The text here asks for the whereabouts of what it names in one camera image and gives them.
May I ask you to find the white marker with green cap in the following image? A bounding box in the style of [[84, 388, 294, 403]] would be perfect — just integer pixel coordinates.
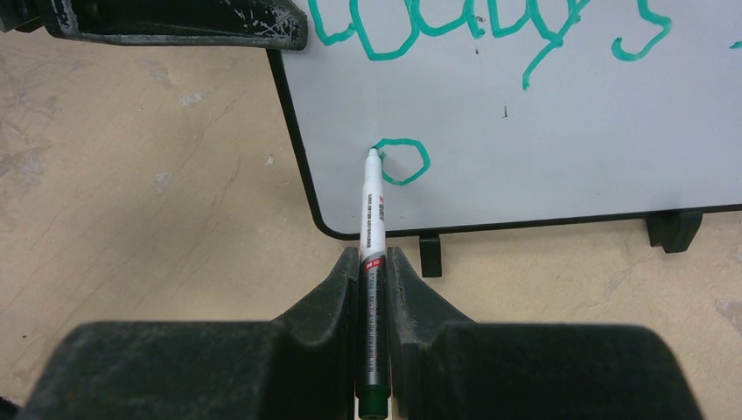
[[355, 148, 391, 419]]

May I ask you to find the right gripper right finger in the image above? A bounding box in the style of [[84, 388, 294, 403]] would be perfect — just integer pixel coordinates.
[[387, 248, 702, 419]]

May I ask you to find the white whiteboard with black frame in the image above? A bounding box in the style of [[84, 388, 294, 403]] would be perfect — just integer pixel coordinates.
[[268, 1, 741, 277]]

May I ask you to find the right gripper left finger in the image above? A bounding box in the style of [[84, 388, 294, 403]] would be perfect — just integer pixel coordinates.
[[18, 248, 359, 419]]

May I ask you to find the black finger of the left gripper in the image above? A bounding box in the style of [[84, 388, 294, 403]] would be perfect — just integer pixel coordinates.
[[1, 0, 308, 51]]

